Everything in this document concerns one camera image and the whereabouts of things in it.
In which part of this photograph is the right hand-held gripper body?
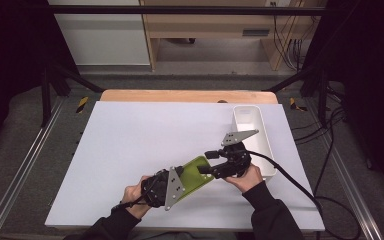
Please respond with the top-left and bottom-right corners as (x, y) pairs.
(218, 129), (260, 179)

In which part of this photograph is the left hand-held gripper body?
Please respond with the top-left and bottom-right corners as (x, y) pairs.
(141, 165), (186, 212)

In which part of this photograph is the green plate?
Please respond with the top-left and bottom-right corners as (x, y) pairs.
(173, 155), (216, 203)

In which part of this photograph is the white plastic storage box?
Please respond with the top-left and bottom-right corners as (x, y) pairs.
(231, 104), (278, 182)

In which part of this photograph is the person's right hand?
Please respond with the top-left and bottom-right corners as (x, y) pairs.
(224, 164), (264, 194)

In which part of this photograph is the person's left hand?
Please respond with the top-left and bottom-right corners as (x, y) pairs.
(123, 175), (153, 220)

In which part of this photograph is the white table mat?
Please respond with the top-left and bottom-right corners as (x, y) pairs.
(44, 100), (326, 233)

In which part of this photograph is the yellow black tape strip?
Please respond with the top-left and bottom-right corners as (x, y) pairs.
(75, 96), (90, 115)
(289, 97), (308, 113)

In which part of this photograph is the black stand leg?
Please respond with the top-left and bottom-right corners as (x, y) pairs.
(265, 64), (332, 128)
(40, 62), (105, 128)

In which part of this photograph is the white cabinet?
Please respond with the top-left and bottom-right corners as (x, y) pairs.
(47, 0), (152, 67)

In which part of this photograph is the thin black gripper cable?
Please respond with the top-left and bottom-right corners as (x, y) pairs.
(110, 179), (158, 212)

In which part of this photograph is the thick black gripper cable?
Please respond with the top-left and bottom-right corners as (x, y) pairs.
(246, 149), (325, 240)

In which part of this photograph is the black floor cable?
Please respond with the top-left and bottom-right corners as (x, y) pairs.
(291, 84), (363, 240)

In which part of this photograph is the aluminium floor rail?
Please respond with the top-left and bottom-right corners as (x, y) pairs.
(304, 99), (384, 240)
(0, 99), (65, 240)

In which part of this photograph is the bundle of hanging black cables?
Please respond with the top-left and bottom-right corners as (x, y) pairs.
(272, 2), (306, 72)

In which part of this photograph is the black frame crossbar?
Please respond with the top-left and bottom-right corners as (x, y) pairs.
(46, 4), (328, 16)

